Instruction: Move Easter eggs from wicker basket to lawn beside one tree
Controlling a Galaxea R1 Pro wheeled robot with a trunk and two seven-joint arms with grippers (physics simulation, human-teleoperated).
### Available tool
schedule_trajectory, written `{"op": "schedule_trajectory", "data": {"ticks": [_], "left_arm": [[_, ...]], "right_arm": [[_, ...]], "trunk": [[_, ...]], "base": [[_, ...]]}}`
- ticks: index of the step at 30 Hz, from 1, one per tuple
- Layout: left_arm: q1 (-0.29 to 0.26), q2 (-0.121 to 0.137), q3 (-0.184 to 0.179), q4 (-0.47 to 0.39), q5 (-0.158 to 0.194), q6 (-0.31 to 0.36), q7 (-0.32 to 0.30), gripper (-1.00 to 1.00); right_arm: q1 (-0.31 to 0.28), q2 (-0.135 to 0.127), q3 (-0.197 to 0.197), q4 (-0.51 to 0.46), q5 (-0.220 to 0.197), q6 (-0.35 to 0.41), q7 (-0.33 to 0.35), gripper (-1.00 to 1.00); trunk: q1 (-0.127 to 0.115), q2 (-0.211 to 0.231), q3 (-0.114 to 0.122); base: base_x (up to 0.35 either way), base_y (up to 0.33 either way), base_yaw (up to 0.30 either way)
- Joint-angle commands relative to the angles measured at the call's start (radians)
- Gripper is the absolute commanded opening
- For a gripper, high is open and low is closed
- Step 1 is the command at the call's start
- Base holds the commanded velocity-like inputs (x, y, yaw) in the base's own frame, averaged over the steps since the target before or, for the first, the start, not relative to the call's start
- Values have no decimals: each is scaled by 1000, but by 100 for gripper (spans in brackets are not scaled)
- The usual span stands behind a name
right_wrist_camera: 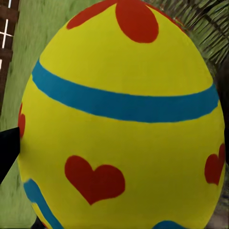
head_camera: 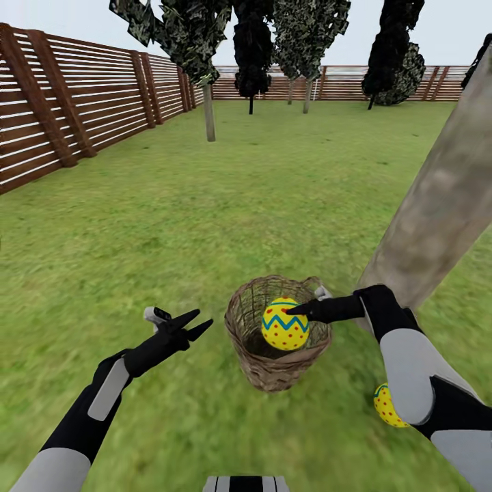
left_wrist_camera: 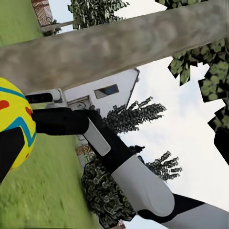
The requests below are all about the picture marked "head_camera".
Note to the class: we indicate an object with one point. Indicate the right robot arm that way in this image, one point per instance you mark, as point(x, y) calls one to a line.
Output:
point(425, 390)

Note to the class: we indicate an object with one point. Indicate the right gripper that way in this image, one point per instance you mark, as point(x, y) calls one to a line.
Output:
point(324, 312)

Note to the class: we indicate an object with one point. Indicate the wicker basket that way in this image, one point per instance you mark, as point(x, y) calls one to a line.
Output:
point(272, 372)

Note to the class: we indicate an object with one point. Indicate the bush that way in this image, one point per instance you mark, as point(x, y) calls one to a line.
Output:
point(410, 75)

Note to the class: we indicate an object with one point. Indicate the easter egg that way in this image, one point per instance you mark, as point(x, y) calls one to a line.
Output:
point(284, 332)
point(383, 405)

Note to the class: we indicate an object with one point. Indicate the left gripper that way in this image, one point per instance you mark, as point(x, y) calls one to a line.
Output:
point(172, 338)

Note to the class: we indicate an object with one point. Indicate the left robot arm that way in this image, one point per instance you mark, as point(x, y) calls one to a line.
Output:
point(64, 461)

